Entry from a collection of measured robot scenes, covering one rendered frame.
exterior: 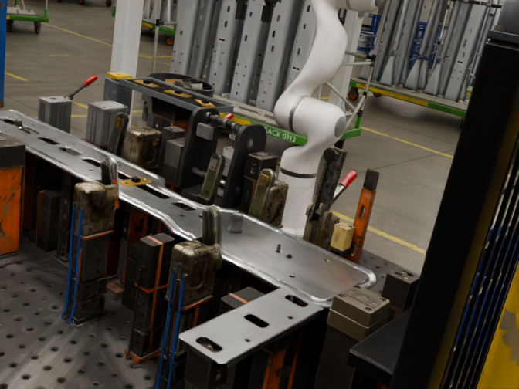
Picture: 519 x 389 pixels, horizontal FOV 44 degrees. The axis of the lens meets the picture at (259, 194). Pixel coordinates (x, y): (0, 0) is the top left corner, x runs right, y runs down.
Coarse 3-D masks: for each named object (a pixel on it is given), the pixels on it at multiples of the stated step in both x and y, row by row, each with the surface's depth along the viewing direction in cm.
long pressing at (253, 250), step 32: (0, 128) 189; (32, 128) 194; (64, 160) 172; (96, 160) 177; (128, 192) 158; (160, 192) 163; (192, 224) 146; (224, 224) 149; (256, 224) 153; (224, 256) 134; (256, 256) 136; (320, 256) 141; (288, 288) 125; (320, 288) 127
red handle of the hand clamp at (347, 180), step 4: (348, 172) 155; (352, 172) 154; (348, 176) 154; (352, 176) 154; (356, 176) 155; (344, 180) 153; (348, 180) 153; (352, 180) 154; (340, 184) 153; (344, 184) 152; (348, 184) 153; (336, 188) 152; (340, 188) 152; (344, 188) 153; (336, 192) 151; (340, 192) 152; (336, 196) 151; (332, 204) 151; (320, 208) 149; (316, 212) 148; (320, 212) 148; (320, 216) 148
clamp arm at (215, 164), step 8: (216, 160) 165; (224, 160) 165; (208, 168) 167; (216, 168) 165; (208, 176) 167; (216, 176) 165; (208, 184) 166; (216, 184) 166; (208, 192) 166; (216, 192) 167
